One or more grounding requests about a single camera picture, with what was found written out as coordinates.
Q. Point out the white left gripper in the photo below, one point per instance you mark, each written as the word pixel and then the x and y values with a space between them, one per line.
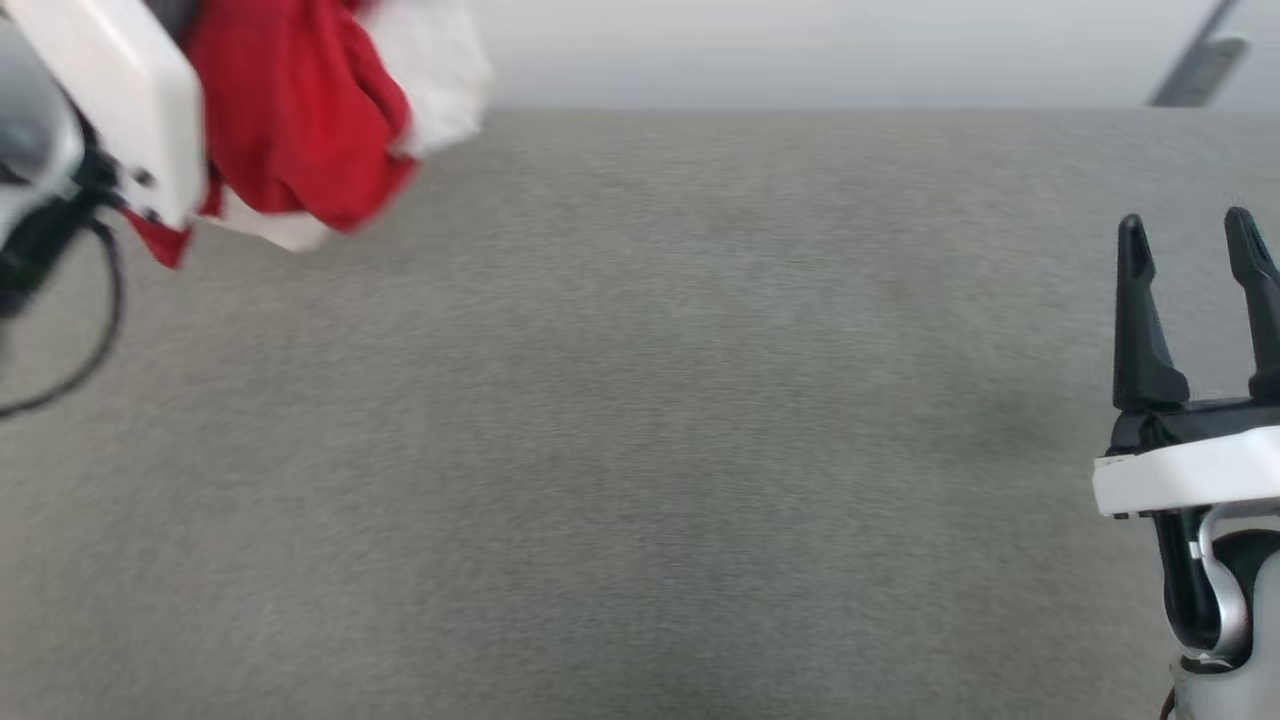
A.
pixel 120 70

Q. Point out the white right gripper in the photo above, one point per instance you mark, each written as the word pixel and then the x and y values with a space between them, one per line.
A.
pixel 1190 470

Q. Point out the red and white garment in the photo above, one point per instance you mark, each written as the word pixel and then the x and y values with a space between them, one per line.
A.
pixel 290 110

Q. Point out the grey metal bar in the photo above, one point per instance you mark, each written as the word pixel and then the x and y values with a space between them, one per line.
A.
pixel 1200 70

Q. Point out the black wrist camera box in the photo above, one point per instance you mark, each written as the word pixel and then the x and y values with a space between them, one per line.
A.
pixel 40 245

